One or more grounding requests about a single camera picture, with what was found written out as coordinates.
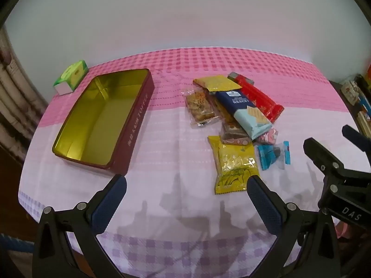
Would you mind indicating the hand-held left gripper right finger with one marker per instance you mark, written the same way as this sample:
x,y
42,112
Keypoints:
x,y
263,205

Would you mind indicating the dark green block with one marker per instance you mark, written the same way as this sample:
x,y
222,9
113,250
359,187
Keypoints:
x,y
232,77

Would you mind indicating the green tissue pack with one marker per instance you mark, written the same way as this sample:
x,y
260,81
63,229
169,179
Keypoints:
x,y
72,75

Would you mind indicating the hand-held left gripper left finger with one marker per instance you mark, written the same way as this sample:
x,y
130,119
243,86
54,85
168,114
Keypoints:
x,y
111,202

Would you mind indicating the dark red tin box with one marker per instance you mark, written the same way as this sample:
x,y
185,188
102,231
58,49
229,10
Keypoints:
x,y
95,121

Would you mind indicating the beige printed box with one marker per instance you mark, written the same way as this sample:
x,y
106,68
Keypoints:
x,y
350,92

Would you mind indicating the yellow gold-patterned snack packet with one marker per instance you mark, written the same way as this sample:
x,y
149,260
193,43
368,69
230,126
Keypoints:
x,y
217,82

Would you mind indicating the small pink candy packet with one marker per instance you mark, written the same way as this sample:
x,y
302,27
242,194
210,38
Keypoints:
x,y
268,137

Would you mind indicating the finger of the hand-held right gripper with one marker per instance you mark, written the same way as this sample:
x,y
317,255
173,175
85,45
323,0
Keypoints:
x,y
324,156
356,137

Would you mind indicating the blue wafer packet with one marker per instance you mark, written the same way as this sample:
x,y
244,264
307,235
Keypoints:
x,y
246,115

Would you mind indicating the white ribbed radiator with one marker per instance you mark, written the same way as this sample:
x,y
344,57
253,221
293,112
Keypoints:
x,y
11,92

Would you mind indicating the pink checked tablecloth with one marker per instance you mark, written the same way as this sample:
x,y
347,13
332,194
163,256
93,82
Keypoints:
x,y
174,156

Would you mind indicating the brown nut bar packet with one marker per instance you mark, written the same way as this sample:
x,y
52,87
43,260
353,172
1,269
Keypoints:
x,y
233,134

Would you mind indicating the red snack packet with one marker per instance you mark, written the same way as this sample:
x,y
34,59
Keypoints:
x,y
258,95

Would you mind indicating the small blue candy packet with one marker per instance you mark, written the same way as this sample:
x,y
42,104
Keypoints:
x,y
271,155

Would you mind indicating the yellow lemon-print snack packet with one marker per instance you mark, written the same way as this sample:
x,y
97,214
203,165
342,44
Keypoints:
x,y
234,165

